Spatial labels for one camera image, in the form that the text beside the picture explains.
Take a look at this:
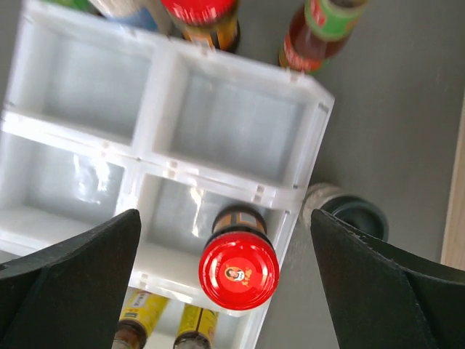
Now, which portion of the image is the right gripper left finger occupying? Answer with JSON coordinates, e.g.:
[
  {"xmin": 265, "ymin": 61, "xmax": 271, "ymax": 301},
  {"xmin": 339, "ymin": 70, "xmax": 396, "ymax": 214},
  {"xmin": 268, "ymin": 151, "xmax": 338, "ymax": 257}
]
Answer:
[{"xmin": 1, "ymin": 209, "xmax": 141, "ymax": 348}]

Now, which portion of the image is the black lid shaker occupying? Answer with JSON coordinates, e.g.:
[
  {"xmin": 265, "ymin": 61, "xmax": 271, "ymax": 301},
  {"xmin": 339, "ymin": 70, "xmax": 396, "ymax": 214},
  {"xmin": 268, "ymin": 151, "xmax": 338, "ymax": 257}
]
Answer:
[{"xmin": 299, "ymin": 182, "xmax": 389, "ymax": 242}]

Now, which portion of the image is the left white organizer tray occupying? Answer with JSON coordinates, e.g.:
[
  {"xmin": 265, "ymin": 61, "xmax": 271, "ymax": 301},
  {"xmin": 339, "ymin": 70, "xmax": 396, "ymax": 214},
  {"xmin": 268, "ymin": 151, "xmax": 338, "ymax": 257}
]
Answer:
[{"xmin": 1, "ymin": 1, "xmax": 169, "ymax": 257}]

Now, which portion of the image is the right white organizer tray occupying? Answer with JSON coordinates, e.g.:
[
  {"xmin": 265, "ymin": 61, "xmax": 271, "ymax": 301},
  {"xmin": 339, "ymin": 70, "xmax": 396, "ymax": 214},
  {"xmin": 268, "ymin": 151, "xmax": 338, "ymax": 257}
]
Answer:
[{"xmin": 121, "ymin": 36, "xmax": 334, "ymax": 348}]

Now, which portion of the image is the right orange cap sauce bottle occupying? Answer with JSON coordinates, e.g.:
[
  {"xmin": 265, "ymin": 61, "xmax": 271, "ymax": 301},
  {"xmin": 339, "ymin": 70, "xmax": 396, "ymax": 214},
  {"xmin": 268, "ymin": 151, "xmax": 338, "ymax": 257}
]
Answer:
[{"xmin": 278, "ymin": 0, "xmax": 368, "ymax": 74}]

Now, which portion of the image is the silver lid salt jar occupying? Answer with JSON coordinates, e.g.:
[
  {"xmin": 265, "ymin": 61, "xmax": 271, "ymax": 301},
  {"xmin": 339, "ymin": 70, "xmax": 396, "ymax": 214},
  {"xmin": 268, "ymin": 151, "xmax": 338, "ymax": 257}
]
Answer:
[{"xmin": 89, "ymin": 0, "xmax": 158, "ymax": 31}]

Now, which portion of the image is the white organizer tray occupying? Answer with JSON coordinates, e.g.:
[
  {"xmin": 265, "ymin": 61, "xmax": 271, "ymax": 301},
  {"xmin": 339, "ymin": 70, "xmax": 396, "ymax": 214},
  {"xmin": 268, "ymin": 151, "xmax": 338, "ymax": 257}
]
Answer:
[
  {"xmin": 121, "ymin": 36, "xmax": 334, "ymax": 348},
  {"xmin": 1, "ymin": 1, "xmax": 169, "ymax": 257}
]

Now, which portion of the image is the red lid sauce jar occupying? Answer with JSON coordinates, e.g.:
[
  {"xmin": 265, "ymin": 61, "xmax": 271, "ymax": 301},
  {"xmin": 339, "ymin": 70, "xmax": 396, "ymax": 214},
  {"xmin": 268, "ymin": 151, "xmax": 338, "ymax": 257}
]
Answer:
[
  {"xmin": 198, "ymin": 204, "xmax": 280, "ymax": 311},
  {"xmin": 161, "ymin": 0, "xmax": 240, "ymax": 52}
]

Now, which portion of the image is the wooden clothes rack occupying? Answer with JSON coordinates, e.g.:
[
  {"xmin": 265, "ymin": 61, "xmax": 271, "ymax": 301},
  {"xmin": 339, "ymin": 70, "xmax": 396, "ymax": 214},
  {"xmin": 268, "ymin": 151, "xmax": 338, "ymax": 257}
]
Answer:
[{"xmin": 440, "ymin": 108, "xmax": 464, "ymax": 270}]

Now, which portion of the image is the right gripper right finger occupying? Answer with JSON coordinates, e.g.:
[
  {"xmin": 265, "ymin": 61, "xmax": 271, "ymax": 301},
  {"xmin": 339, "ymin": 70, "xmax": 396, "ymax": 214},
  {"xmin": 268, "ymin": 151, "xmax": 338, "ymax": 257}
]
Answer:
[{"xmin": 310, "ymin": 209, "xmax": 464, "ymax": 348}]

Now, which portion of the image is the yellow label brown bottle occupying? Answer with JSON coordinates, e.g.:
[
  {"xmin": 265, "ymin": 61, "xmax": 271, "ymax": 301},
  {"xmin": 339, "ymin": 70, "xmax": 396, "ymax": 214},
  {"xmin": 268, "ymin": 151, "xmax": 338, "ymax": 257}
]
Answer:
[
  {"xmin": 172, "ymin": 304, "xmax": 219, "ymax": 349},
  {"xmin": 112, "ymin": 289, "xmax": 169, "ymax": 349}
]

